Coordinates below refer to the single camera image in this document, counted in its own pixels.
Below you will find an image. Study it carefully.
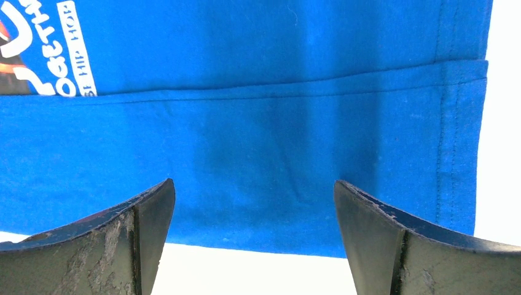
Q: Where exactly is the blue printed t-shirt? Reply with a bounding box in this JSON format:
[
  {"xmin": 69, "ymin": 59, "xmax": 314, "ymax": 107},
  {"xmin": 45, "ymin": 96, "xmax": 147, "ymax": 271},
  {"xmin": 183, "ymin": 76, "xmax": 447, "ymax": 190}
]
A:
[{"xmin": 1, "ymin": 1, "xmax": 492, "ymax": 257}]

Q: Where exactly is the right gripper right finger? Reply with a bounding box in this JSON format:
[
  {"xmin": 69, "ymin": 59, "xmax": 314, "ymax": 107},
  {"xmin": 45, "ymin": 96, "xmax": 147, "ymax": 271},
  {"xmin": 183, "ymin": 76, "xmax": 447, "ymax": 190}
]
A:
[{"xmin": 334, "ymin": 181, "xmax": 520, "ymax": 294}]

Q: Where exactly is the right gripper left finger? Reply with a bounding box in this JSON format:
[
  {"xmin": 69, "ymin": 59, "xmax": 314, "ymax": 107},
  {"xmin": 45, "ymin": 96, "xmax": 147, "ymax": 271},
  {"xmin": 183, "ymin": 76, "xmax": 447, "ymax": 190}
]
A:
[{"xmin": 1, "ymin": 179, "xmax": 175, "ymax": 294}]

